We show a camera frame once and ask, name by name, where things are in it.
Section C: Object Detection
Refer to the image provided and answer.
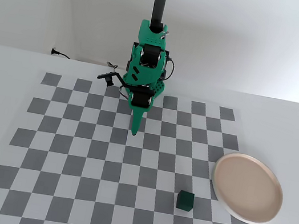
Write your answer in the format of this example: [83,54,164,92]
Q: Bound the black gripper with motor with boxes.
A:
[116,82,158,139]

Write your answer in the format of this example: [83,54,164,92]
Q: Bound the dark green dice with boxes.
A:
[175,189,196,212]

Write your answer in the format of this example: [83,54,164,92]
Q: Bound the green perforated robot base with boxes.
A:
[119,71,169,103]

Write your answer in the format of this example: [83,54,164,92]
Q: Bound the beige round plate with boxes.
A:
[204,148,290,224]

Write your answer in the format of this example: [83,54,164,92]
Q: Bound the grey checkered mat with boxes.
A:
[0,63,285,224]

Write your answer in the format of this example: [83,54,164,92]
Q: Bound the black vertical pole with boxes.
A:
[148,0,168,33]

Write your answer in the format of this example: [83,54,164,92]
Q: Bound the black wrist camera board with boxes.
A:
[94,68,134,93]

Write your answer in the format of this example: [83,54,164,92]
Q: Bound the black camera cable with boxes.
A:
[104,60,119,73]

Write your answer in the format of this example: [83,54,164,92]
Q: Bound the thin black motor cable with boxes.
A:
[161,58,176,82]

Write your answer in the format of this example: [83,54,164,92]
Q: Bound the black wall plug cable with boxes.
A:
[50,47,73,60]

